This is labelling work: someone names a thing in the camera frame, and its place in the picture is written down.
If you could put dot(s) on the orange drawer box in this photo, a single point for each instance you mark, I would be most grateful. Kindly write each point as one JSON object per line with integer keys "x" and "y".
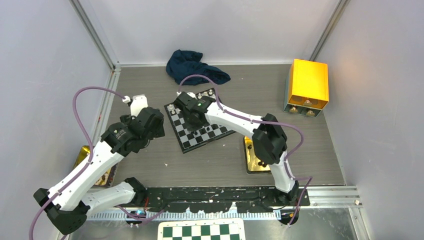
{"x": 306, "y": 88}

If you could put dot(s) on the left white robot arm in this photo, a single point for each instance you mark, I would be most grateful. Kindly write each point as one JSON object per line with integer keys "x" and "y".
{"x": 68, "y": 204}

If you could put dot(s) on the gold tin with black pieces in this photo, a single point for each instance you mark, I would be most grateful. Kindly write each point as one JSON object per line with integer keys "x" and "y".
{"x": 252, "y": 163}

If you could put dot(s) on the green white checker board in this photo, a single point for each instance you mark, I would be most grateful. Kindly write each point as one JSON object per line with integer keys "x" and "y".
{"x": 211, "y": 229}

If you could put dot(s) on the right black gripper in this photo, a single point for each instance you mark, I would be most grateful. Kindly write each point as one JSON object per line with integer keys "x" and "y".
{"x": 191, "y": 127}

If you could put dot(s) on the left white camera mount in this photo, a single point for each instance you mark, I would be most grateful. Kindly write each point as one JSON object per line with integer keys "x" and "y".
{"x": 136, "y": 103}

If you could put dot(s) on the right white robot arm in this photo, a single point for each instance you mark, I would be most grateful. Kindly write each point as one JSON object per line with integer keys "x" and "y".
{"x": 268, "y": 138}

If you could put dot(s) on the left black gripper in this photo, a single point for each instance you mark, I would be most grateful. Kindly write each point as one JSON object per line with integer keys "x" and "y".
{"x": 159, "y": 132}

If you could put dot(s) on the dark blue cloth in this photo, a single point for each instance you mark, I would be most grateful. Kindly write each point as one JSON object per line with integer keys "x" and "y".
{"x": 184, "y": 63}

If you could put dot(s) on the black white chess board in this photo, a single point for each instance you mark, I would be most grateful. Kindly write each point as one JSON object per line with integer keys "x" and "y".
{"x": 191, "y": 140}

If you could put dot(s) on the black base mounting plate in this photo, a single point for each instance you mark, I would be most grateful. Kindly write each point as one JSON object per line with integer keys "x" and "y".
{"x": 247, "y": 199}

